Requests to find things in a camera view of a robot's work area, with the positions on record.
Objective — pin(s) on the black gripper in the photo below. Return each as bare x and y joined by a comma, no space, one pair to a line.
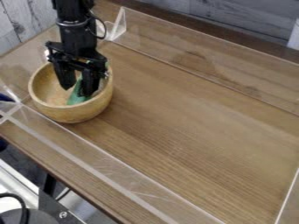
75,54

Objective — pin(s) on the green rectangular block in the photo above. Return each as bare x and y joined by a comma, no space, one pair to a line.
75,98

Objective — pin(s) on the brown wooden bowl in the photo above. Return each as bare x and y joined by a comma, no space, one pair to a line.
62,104

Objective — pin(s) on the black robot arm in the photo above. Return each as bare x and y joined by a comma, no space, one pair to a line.
75,10

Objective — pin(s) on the black table leg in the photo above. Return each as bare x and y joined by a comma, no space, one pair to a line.
50,185

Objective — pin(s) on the white object at right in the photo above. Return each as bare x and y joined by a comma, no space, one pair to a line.
294,38

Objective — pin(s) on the black metal bracket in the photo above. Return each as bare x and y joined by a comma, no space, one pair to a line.
54,212

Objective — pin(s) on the clear acrylic tray wall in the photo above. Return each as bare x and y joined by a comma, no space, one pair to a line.
196,144

